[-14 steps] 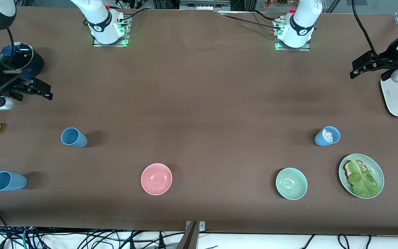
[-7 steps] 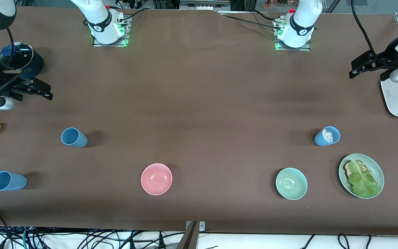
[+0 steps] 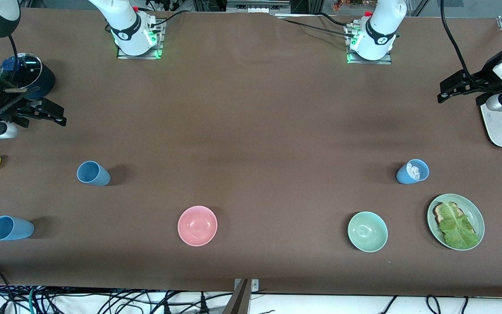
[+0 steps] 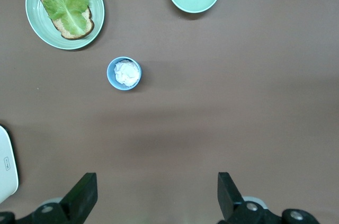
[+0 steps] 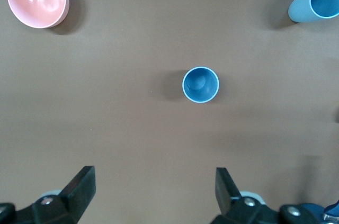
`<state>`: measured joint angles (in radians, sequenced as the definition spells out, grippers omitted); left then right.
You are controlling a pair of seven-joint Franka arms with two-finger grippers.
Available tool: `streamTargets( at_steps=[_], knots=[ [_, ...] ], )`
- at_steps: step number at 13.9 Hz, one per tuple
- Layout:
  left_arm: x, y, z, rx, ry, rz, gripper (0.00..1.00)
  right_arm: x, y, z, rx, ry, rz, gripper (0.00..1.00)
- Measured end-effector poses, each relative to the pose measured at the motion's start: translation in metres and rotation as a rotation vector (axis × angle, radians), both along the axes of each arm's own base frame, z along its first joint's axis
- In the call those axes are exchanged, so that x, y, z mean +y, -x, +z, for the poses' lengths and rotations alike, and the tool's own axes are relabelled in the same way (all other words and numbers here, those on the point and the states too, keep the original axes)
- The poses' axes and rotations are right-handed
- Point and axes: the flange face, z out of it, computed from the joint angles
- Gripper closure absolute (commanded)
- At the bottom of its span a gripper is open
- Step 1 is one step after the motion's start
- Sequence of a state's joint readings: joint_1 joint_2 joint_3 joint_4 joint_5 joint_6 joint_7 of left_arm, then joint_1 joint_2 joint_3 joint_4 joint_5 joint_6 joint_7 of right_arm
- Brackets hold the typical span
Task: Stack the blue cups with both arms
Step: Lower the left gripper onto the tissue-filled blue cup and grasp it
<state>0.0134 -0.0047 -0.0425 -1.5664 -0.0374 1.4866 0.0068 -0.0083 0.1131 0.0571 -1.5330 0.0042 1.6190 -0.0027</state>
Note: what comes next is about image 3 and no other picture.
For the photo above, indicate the small metal table bracket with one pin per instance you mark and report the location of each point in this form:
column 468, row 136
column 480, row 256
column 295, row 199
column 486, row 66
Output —
column 255, row 285

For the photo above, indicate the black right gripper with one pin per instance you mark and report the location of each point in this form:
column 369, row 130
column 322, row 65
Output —
column 3, row 106

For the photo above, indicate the grey metal box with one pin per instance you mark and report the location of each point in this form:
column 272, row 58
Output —
column 257, row 5

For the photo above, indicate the grey metal bar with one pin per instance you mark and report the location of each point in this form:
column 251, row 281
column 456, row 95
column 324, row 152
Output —
column 238, row 301

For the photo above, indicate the green plate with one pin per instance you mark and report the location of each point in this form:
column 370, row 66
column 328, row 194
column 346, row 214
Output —
column 477, row 218

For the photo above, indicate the pink bowl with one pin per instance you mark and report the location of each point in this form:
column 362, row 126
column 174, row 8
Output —
column 197, row 226

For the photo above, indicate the crumpled white paper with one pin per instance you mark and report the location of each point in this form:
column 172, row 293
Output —
column 414, row 170

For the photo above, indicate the blue cup holding paper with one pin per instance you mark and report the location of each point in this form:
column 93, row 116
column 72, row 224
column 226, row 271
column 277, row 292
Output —
column 403, row 176

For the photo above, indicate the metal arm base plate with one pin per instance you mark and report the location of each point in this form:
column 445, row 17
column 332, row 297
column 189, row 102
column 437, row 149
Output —
column 140, row 56
column 368, row 62

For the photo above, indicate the mint green bowl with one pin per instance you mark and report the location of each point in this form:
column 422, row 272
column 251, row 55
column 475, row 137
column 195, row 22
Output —
column 368, row 232

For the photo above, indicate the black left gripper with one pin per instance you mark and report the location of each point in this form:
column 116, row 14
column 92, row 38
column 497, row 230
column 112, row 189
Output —
column 486, row 81

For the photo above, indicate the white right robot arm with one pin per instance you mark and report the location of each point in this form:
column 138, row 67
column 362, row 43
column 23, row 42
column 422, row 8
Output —
column 127, row 30

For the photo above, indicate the green lettuce leaf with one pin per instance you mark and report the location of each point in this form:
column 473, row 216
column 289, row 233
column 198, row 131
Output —
column 458, row 229

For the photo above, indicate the dark blue pot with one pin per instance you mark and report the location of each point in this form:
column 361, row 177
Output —
column 46, row 80

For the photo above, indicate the toast slice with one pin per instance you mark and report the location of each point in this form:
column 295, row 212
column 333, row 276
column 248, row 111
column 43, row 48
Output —
column 440, row 213

